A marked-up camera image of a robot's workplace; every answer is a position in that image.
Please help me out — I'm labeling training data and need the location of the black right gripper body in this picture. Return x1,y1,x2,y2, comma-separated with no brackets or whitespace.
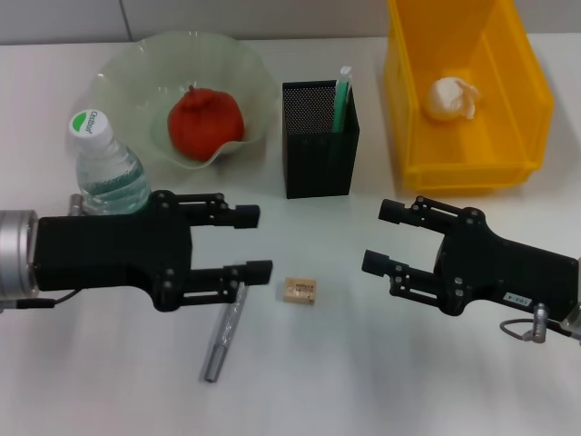
432,208,580,319

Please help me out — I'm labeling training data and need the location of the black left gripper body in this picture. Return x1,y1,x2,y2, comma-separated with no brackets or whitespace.
34,190,196,313

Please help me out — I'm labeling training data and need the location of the clear green-label water bottle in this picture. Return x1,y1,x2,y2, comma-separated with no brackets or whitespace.
68,108,153,217

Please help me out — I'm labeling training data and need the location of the grey pen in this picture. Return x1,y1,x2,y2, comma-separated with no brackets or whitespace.
202,281,249,383

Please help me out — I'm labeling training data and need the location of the red-orange toy orange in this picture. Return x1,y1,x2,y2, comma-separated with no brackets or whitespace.
166,84,247,161

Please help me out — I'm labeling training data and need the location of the green utility knife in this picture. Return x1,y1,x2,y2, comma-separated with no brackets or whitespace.
332,65,354,135

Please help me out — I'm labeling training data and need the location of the white paper ball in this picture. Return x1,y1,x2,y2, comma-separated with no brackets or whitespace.
424,75,482,123

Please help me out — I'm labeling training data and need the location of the black mesh pen holder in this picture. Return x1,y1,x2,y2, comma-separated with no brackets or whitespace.
281,79,362,200

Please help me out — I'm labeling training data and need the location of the wavy green glass fruit plate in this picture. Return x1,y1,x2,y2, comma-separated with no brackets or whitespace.
67,30,281,185

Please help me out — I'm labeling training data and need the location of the yellow plastic bin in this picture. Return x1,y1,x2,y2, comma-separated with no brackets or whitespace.
383,0,557,197

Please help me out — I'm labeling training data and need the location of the grey right gripper cable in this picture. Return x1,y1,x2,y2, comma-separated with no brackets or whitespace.
498,303,581,345

